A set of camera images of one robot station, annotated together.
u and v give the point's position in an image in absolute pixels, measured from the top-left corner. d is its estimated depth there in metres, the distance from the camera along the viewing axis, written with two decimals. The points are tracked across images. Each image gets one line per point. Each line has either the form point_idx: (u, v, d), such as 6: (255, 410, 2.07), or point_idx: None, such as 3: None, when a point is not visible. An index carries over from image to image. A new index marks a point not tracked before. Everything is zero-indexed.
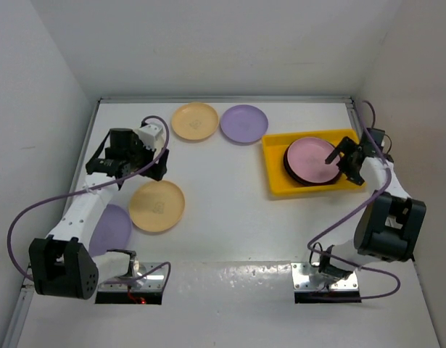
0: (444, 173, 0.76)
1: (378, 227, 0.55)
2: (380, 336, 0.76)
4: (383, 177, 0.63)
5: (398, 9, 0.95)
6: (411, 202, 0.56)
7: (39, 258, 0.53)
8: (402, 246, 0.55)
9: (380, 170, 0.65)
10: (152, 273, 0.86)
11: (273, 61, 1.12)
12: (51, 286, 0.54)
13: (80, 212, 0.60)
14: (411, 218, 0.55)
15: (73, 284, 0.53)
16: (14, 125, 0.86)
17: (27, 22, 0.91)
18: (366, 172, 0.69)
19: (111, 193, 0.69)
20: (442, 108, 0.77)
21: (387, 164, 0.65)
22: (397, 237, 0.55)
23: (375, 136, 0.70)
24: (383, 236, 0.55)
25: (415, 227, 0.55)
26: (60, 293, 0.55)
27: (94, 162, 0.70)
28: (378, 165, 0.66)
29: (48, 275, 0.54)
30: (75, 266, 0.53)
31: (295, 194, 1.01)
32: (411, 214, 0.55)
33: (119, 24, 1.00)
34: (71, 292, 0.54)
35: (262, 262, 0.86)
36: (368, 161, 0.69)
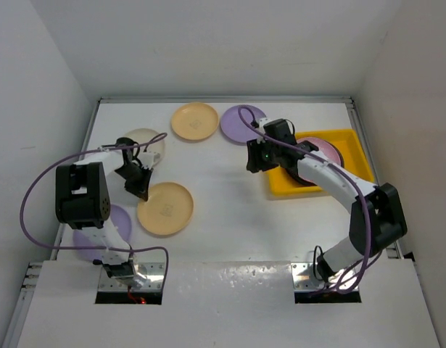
0: (445, 173, 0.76)
1: (377, 229, 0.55)
2: (380, 336, 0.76)
4: (333, 173, 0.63)
5: (397, 9, 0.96)
6: (381, 188, 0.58)
7: (64, 177, 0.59)
8: (397, 227, 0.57)
9: (325, 170, 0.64)
10: (153, 273, 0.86)
11: (273, 60, 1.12)
12: (71, 205, 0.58)
13: (97, 156, 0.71)
14: (392, 203, 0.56)
15: (93, 199, 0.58)
16: (13, 124, 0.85)
17: (27, 22, 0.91)
18: (307, 175, 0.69)
19: (120, 159, 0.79)
20: (442, 108, 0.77)
21: (326, 162, 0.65)
22: (389, 224, 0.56)
23: (282, 130, 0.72)
24: (385, 232, 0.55)
25: (398, 207, 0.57)
26: (77, 214, 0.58)
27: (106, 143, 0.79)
28: (318, 165, 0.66)
29: (70, 195, 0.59)
30: (96, 180, 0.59)
31: (295, 195, 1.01)
32: (389, 199, 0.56)
33: (119, 23, 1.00)
34: (89, 212, 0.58)
35: (262, 262, 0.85)
36: (307, 167, 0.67)
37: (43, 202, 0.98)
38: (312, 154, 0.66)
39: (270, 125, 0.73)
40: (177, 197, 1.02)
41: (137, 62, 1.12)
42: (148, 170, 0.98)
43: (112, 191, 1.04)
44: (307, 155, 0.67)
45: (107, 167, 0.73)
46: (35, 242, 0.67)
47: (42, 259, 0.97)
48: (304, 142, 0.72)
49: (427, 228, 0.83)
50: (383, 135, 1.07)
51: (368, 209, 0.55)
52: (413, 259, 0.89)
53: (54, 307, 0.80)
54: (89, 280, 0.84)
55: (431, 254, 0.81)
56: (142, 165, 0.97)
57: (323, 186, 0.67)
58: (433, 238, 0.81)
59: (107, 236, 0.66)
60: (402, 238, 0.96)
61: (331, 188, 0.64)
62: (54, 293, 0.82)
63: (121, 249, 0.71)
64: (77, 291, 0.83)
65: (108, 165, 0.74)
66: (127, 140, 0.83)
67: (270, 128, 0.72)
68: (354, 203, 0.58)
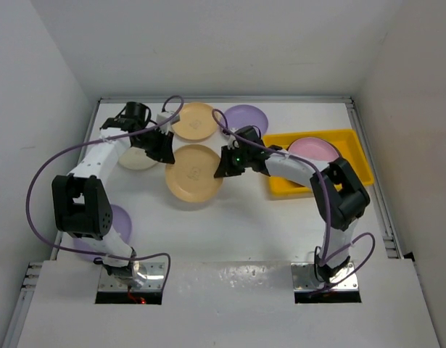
0: (445, 177, 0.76)
1: (338, 199, 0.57)
2: (380, 336, 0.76)
4: (295, 161, 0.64)
5: (397, 9, 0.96)
6: (335, 163, 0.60)
7: (61, 193, 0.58)
8: (360, 195, 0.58)
9: (288, 160, 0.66)
10: (153, 273, 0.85)
11: (272, 60, 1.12)
12: (71, 220, 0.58)
13: (96, 157, 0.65)
14: (346, 173, 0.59)
15: (91, 219, 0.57)
16: (14, 124, 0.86)
17: (27, 22, 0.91)
18: (278, 171, 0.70)
19: (124, 147, 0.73)
20: (442, 114, 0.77)
21: (287, 154, 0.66)
22: (351, 193, 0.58)
23: (250, 136, 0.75)
24: (347, 201, 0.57)
25: (353, 175, 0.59)
26: (78, 230, 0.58)
27: (109, 119, 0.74)
28: (281, 159, 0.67)
29: (69, 210, 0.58)
30: (94, 199, 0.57)
31: (295, 195, 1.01)
32: (342, 170, 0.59)
33: (119, 23, 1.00)
34: (88, 228, 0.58)
35: (262, 262, 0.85)
36: (273, 164, 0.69)
37: (43, 202, 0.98)
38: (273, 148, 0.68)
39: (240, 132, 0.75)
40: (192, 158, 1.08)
41: (137, 62, 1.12)
42: (164, 134, 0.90)
43: (112, 191, 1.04)
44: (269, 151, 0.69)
45: (109, 165, 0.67)
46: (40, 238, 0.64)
47: (42, 259, 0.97)
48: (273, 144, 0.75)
49: (427, 229, 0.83)
50: (383, 135, 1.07)
51: (323, 180, 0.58)
52: (413, 259, 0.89)
53: (54, 307, 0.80)
54: (89, 280, 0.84)
55: (431, 254, 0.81)
56: (159, 130, 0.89)
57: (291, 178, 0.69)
58: (433, 238, 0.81)
59: (107, 244, 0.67)
60: (402, 238, 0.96)
61: (299, 177, 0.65)
62: (55, 293, 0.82)
63: (122, 257, 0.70)
64: (77, 291, 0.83)
65: (110, 161, 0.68)
66: (138, 106, 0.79)
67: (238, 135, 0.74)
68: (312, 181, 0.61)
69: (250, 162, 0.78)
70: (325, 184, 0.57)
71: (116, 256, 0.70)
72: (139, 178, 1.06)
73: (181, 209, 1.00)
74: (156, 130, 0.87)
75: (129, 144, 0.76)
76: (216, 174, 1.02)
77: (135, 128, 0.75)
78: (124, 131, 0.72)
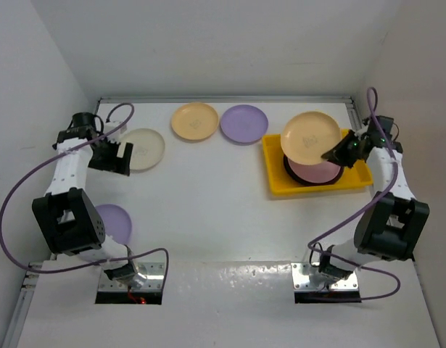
0: (445, 178, 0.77)
1: (379, 228, 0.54)
2: (380, 336, 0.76)
4: (389, 173, 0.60)
5: (397, 9, 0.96)
6: (414, 204, 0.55)
7: (45, 214, 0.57)
8: (402, 245, 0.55)
9: (386, 165, 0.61)
10: (153, 273, 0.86)
11: (272, 60, 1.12)
12: (64, 239, 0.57)
13: (67, 170, 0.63)
14: (413, 221, 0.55)
15: (85, 226, 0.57)
16: (14, 124, 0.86)
17: (27, 22, 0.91)
18: (371, 161, 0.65)
19: (89, 154, 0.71)
20: (442, 114, 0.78)
21: (394, 159, 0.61)
22: (397, 237, 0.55)
23: (383, 124, 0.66)
24: (386, 236, 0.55)
25: (416, 228, 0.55)
26: (74, 245, 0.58)
27: (62, 132, 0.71)
28: (385, 159, 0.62)
29: (59, 229, 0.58)
30: (80, 209, 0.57)
31: (294, 194, 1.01)
32: (415, 217, 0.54)
33: (119, 23, 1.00)
34: (85, 240, 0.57)
35: (262, 262, 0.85)
36: (376, 154, 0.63)
37: None
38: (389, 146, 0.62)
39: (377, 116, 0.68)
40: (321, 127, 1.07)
41: (137, 62, 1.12)
42: (116, 144, 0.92)
43: (112, 191, 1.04)
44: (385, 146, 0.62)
45: (83, 172, 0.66)
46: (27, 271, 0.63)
47: (41, 259, 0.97)
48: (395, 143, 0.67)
49: (427, 229, 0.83)
50: None
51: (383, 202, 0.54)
52: (413, 259, 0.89)
53: (54, 307, 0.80)
54: (89, 280, 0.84)
55: (431, 254, 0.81)
56: (109, 141, 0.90)
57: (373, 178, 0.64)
58: (433, 238, 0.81)
59: (106, 249, 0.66)
60: None
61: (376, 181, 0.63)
62: (54, 293, 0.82)
63: (122, 257, 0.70)
64: (77, 291, 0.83)
65: (82, 170, 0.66)
66: (85, 117, 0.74)
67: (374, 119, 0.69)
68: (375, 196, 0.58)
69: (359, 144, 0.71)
70: (383, 206, 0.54)
71: (117, 259, 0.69)
72: (139, 178, 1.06)
73: (181, 209, 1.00)
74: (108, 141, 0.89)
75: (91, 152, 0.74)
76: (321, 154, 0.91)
77: (92, 133, 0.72)
78: (83, 139, 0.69)
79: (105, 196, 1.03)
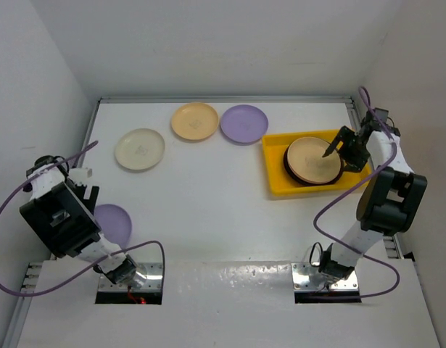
0: (444, 177, 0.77)
1: (378, 200, 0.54)
2: (380, 335, 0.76)
4: (389, 151, 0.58)
5: (397, 9, 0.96)
6: (413, 176, 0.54)
7: (37, 216, 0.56)
8: (402, 217, 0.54)
9: (385, 145, 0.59)
10: (153, 274, 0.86)
11: (272, 60, 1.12)
12: (63, 236, 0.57)
13: (45, 178, 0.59)
14: (412, 193, 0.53)
15: (80, 217, 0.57)
16: (14, 124, 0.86)
17: (27, 22, 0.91)
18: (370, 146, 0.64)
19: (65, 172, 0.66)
20: (442, 114, 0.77)
21: (394, 139, 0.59)
22: (396, 208, 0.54)
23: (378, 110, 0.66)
24: (385, 208, 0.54)
25: (417, 200, 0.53)
26: (75, 240, 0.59)
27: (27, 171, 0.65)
28: (383, 140, 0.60)
29: (54, 229, 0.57)
30: (73, 204, 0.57)
31: (295, 195, 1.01)
32: (414, 188, 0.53)
33: (119, 24, 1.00)
34: (85, 233, 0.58)
35: (262, 262, 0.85)
36: (373, 136, 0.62)
37: None
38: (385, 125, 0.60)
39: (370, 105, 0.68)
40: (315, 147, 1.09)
41: (137, 62, 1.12)
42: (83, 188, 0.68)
43: (112, 191, 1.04)
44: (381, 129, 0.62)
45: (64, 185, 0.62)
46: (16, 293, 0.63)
47: (41, 259, 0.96)
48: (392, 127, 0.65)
49: (427, 229, 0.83)
50: None
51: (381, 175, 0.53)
52: (413, 259, 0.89)
53: (54, 307, 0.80)
54: (89, 280, 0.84)
55: (431, 254, 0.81)
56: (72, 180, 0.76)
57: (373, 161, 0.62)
58: (433, 238, 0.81)
59: (104, 245, 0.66)
60: (402, 238, 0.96)
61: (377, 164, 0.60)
62: (54, 293, 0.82)
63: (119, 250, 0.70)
64: (77, 291, 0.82)
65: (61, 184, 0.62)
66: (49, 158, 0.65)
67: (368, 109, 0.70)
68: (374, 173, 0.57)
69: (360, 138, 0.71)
70: (381, 179, 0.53)
71: (117, 251, 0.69)
72: (139, 178, 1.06)
73: (181, 209, 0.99)
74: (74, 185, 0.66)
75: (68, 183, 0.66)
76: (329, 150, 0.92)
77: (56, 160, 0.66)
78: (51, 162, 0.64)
79: (105, 196, 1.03)
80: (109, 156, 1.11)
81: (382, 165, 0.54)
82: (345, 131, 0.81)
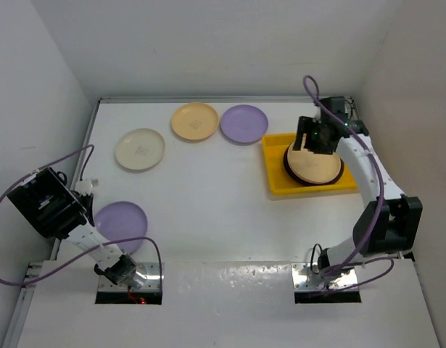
0: (445, 177, 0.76)
1: (381, 233, 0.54)
2: (380, 335, 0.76)
4: (368, 166, 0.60)
5: (397, 9, 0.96)
6: (405, 199, 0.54)
7: (24, 199, 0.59)
8: (404, 241, 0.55)
9: (362, 159, 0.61)
10: (152, 273, 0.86)
11: (272, 60, 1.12)
12: (49, 214, 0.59)
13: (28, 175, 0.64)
14: (410, 218, 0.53)
15: (66, 198, 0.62)
16: (14, 125, 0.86)
17: (27, 22, 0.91)
18: (344, 152, 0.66)
19: None
20: (442, 114, 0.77)
21: (370, 151, 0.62)
22: (396, 234, 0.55)
23: (336, 103, 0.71)
24: (387, 239, 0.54)
25: (415, 223, 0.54)
26: (61, 217, 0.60)
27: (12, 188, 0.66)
28: (359, 152, 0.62)
29: (41, 212, 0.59)
30: (57, 183, 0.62)
31: (294, 194, 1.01)
32: (410, 214, 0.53)
33: (118, 24, 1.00)
34: (70, 209, 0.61)
35: (262, 262, 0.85)
36: (349, 147, 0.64)
37: None
38: (359, 137, 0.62)
39: (328, 98, 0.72)
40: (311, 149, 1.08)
41: (137, 62, 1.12)
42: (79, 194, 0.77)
43: (112, 191, 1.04)
44: (353, 136, 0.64)
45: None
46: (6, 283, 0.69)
47: (41, 260, 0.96)
48: (357, 122, 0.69)
49: (427, 229, 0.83)
50: (383, 136, 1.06)
51: (381, 212, 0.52)
52: (413, 259, 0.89)
53: (54, 307, 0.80)
54: (89, 280, 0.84)
55: (431, 254, 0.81)
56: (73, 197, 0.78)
57: (353, 173, 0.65)
58: (433, 238, 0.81)
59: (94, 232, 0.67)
60: None
61: (359, 178, 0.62)
62: (54, 294, 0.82)
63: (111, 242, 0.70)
64: (77, 291, 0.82)
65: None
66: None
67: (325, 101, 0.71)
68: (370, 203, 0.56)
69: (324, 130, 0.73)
70: (381, 216, 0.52)
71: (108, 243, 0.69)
72: (139, 179, 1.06)
73: (181, 209, 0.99)
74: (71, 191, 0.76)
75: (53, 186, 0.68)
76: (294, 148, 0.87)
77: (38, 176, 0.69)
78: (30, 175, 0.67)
79: (105, 197, 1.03)
80: (109, 157, 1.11)
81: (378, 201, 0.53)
82: (305, 121, 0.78)
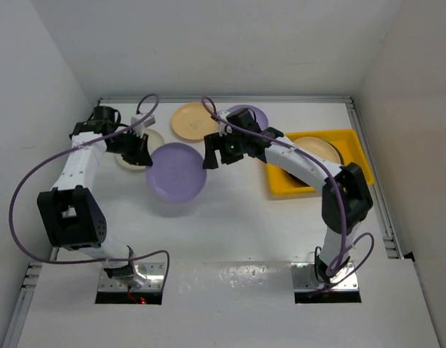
0: (445, 179, 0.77)
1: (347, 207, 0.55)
2: (380, 335, 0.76)
4: (299, 158, 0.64)
5: (397, 9, 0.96)
6: (347, 168, 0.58)
7: (49, 209, 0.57)
8: (365, 202, 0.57)
9: (292, 156, 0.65)
10: (152, 273, 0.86)
11: (273, 60, 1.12)
12: (65, 234, 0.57)
13: (77, 165, 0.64)
14: (360, 182, 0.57)
15: (86, 228, 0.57)
16: (14, 124, 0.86)
17: (27, 22, 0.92)
18: (274, 160, 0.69)
19: (101, 151, 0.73)
20: (442, 115, 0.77)
21: (292, 147, 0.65)
22: (357, 200, 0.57)
23: (243, 117, 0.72)
24: (354, 209, 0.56)
25: (365, 184, 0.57)
26: (74, 242, 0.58)
27: (79, 125, 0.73)
28: (284, 152, 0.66)
29: (61, 225, 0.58)
30: (87, 210, 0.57)
31: (295, 195, 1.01)
32: (356, 177, 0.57)
33: (119, 23, 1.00)
34: (85, 238, 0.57)
35: (262, 262, 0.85)
36: (275, 154, 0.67)
37: None
38: (278, 140, 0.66)
39: (234, 114, 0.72)
40: (309, 148, 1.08)
41: (137, 62, 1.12)
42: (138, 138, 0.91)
43: (112, 191, 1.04)
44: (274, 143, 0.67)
45: (90, 176, 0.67)
46: (30, 255, 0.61)
47: (41, 259, 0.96)
48: (270, 129, 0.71)
49: (427, 230, 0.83)
50: (383, 136, 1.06)
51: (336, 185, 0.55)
52: (413, 259, 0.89)
53: (54, 307, 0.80)
54: (89, 280, 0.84)
55: (431, 254, 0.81)
56: (134, 133, 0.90)
57: (293, 172, 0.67)
58: (432, 238, 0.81)
59: (106, 249, 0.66)
60: (402, 238, 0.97)
61: (300, 172, 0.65)
62: (55, 293, 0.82)
63: (122, 257, 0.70)
64: (77, 291, 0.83)
65: (91, 167, 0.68)
66: (106, 110, 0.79)
67: (233, 118, 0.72)
68: (324, 186, 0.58)
69: (244, 144, 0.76)
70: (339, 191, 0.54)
71: (116, 259, 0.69)
72: (139, 178, 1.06)
73: (181, 209, 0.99)
74: (130, 133, 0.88)
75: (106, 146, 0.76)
76: (209, 162, 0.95)
77: (108, 127, 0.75)
78: (98, 133, 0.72)
79: (106, 196, 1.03)
80: (109, 156, 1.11)
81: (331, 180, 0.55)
82: (212, 138, 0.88)
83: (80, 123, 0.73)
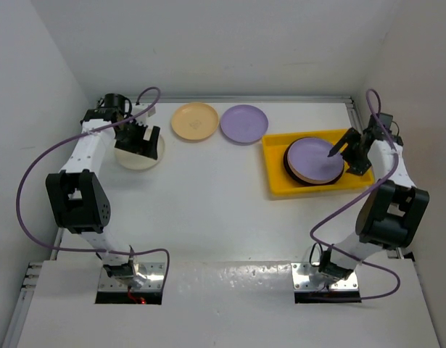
0: (445, 177, 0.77)
1: (379, 216, 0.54)
2: (380, 335, 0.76)
4: (389, 163, 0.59)
5: (397, 9, 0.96)
6: (415, 191, 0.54)
7: (57, 189, 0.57)
8: (402, 232, 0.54)
9: (387, 156, 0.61)
10: (153, 273, 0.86)
11: (272, 61, 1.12)
12: (70, 217, 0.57)
13: (85, 151, 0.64)
14: (413, 208, 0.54)
15: (91, 209, 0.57)
16: (13, 124, 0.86)
17: (27, 22, 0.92)
18: (373, 154, 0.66)
19: (109, 138, 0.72)
20: (442, 114, 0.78)
21: (397, 149, 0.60)
22: (397, 223, 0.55)
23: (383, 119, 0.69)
24: (384, 224, 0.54)
25: (417, 216, 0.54)
26: (78, 225, 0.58)
27: (89, 112, 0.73)
28: (386, 150, 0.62)
29: (66, 206, 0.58)
30: (92, 192, 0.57)
31: (295, 194, 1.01)
32: (415, 203, 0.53)
33: (118, 24, 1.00)
34: (89, 221, 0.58)
35: (262, 262, 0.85)
36: (376, 146, 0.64)
37: (43, 202, 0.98)
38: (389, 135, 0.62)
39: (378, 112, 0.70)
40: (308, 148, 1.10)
41: (137, 62, 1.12)
42: (142, 127, 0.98)
43: (112, 191, 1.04)
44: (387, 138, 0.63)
45: (98, 161, 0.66)
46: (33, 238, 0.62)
47: (42, 260, 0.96)
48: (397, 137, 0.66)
49: (427, 228, 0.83)
50: None
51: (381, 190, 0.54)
52: (413, 259, 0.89)
53: (54, 307, 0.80)
54: (89, 280, 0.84)
55: (431, 254, 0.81)
56: (137, 122, 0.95)
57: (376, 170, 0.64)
58: (432, 237, 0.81)
59: (107, 241, 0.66)
60: None
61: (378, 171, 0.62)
62: (54, 293, 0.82)
63: (122, 251, 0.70)
64: (76, 291, 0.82)
65: (100, 153, 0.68)
66: (116, 98, 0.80)
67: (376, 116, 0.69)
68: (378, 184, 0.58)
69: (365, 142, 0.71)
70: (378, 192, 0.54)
71: (116, 251, 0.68)
72: (139, 178, 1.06)
73: (182, 209, 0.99)
74: (134, 123, 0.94)
75: (113, 135, 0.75)
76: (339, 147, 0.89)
77: (117, 117, 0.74)
78: (107, 122, 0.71)
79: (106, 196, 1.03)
80: (110, 156, 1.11)
81: (383, 178, 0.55)
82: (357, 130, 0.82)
83: (89, 112, 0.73)
